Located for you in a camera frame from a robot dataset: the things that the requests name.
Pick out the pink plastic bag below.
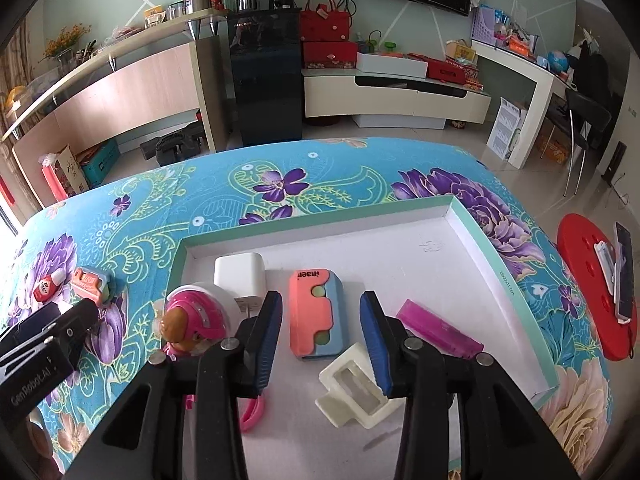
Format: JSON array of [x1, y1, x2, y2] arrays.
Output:
[[40, 155, 68, 203]]

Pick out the black chair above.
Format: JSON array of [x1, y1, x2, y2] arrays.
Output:
[[565, 87, 613, 198]]

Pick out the white charger plug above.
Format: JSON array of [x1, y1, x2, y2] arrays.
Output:
[[214, 252, 266, 316]]

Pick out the orange and blue toy knife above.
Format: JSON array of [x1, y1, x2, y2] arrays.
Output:
[[289, 269, 343, 361], [70, 266, 112, 306]]

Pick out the white desk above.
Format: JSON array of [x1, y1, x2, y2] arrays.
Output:
[[470, 40, 576, 170]]

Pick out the yellow flowers in vase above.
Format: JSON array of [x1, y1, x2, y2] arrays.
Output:
[[42, 22, 88, 68]]

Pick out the black case under cabinet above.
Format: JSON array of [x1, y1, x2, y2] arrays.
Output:
[[140, 122, 206, 166]]

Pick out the white tray with teal rim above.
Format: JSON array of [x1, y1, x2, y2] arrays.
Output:
[[167, 195, 560, 480]]

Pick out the white printed sheet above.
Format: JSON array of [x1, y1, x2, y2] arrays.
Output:
[[487, 97, 526, 161]]

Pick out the white flat box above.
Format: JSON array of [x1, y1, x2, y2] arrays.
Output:
[[356, 51, 430, 77]]

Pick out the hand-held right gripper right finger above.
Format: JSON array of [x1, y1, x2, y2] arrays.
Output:
[[359, 290, 581, 480]]

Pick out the teal plastic crate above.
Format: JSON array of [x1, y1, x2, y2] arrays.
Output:
[[75, 139, 121, 187]]

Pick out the pink plastic ring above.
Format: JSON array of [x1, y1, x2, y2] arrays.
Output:
[[185, 392, 266, 433]]

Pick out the red flat box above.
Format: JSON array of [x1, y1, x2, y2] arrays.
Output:
[[426, 57, 476, 83]]

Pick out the white television stand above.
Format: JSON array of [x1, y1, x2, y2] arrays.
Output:
[[301, 67, 493, 128]]

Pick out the blue floral blanket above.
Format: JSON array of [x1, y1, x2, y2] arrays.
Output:
[[0, 136, 613, 480]]

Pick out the red handbag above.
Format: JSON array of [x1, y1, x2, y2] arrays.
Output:
[[305, 0, 353, 43]]

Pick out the black water dispenser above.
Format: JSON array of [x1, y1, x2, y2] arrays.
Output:
[[227, 0, 305, 147]]

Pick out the cardboard box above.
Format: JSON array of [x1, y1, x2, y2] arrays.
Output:
[[52, 145, 91, 196]]

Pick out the smartphone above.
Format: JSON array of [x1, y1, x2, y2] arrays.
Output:
[[612, 221, 636, 323]]

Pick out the orange box under desk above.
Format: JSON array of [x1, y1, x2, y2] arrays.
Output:
[[537, 125, 571, 166]]

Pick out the pink translucent lighter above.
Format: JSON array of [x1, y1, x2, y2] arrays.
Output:
[[396, 299, 485, 360]]

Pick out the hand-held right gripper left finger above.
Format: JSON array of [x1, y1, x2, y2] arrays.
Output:
[[62, 290, 283, 480]]

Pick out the red gift box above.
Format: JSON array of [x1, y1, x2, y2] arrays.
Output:
[[301, 40, 358, 70]]

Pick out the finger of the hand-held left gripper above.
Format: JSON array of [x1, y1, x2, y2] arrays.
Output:
[[0, 304, 66, 348], [47, 300, 100, 371]]

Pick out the cream plastic clip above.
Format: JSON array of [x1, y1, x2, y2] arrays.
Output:
[[315, 342, 406, 429]]

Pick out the red round stool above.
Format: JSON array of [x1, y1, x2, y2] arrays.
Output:
[[556, 212, 640, 361]]

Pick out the dog toy figure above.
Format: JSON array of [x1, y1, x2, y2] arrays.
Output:
[[162, 285, 228, 366]]

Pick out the small red white bottle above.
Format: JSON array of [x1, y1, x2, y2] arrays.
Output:
[[34, 269, 67, 303]]

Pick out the wooden sideboard cabinet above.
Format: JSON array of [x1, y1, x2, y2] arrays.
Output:
[[0, 10, 236, 211]]

